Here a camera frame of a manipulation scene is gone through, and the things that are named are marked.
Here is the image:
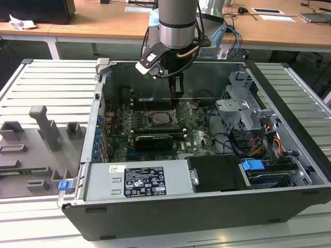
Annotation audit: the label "blue cable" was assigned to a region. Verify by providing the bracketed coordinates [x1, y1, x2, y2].
[227, 26, 243, 59]

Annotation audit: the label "crumpled white paper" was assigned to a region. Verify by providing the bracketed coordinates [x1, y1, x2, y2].
[9, 14, 37, 30]

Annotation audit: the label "grey power supply unit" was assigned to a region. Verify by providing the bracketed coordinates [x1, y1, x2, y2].
[84, 159, 194, 202]

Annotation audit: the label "black monitor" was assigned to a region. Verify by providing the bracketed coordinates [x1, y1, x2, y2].
[0, 0, 76, 25]

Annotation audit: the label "blue disk carrier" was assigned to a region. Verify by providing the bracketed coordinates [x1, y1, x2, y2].
[240, 159, 266, 172]

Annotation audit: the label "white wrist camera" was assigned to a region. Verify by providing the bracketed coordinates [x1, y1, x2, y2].
[134, 50, 159, 76]

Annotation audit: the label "black wire connectors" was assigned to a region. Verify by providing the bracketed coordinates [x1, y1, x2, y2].
[230, 129, 253, 152]

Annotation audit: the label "grey laptop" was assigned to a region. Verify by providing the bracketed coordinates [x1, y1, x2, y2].
[299, 12, 331, 25]

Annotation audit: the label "grey metal drive cage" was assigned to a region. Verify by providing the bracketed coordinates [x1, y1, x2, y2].
[215, 70, 281, 137]

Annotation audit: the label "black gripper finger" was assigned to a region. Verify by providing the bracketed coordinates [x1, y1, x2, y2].
[169, 73, 185, 99]

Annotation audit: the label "black graphics card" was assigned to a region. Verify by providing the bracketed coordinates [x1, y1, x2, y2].
[134, 133, 174, 152]

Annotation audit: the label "green motherboard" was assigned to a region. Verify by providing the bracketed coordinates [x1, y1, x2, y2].
[103, 99, 220, 165]

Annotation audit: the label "wooden desk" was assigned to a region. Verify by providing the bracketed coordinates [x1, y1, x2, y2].
[0, 0, 331, 60]

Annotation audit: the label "yellow red power wires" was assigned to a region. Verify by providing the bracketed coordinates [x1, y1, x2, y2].
[249, 138, 284, 157]

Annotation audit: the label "green RAM stick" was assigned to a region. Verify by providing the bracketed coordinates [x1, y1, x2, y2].
[0, 168, 34, 175]

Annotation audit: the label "white paper sheet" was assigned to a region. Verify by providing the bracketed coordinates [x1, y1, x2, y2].
[259, 14, 296, 23]

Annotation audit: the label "grey hard disk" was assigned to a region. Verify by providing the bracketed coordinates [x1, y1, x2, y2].
[247, 169, 298, 189]

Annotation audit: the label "grey plastic case handle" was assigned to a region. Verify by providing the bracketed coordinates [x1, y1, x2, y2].
[95, 58, 111, 76]

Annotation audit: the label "CPU socket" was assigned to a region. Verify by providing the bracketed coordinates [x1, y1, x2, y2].
[146, 110, 180, 130]

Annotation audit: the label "grey parts rack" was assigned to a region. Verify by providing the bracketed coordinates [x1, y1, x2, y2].
[0, 105, 87, 199]

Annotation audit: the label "black PC case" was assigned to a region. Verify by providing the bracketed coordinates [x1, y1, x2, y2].
[57, 58, 331, 242]

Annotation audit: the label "black RAM slot row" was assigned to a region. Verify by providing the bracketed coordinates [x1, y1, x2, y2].
[131, 127, 187, 134]
[130, 98, 180, 110]

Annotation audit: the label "black plastic shroud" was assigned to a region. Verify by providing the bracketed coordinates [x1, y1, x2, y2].
[186, 154, 253, 193]

